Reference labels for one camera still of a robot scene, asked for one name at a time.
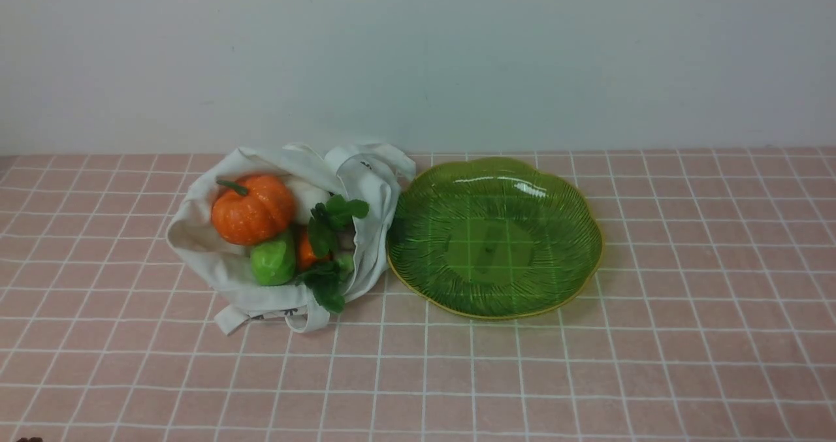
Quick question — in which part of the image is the orange toy pumpkin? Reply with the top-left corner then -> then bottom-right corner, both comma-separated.
211,174 -> 297,246

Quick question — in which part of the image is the white cloth tote bag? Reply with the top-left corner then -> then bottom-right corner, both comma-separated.
165,144 -> 415,334

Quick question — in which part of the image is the green glass scalloped plate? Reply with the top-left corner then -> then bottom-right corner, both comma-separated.
386,157 -> 604,320

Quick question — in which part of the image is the white toy garlic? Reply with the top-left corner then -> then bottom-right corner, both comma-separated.
282,176 -> 331,225

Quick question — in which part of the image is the green leafy toy vegetable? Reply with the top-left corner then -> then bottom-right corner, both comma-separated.
298,195 -> 370,314

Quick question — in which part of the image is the orange toy carrot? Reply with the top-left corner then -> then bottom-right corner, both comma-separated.
295,226 -> 332,273

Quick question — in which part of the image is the green toy pepper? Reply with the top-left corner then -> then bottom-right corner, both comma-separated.
250,230 -> 296,287

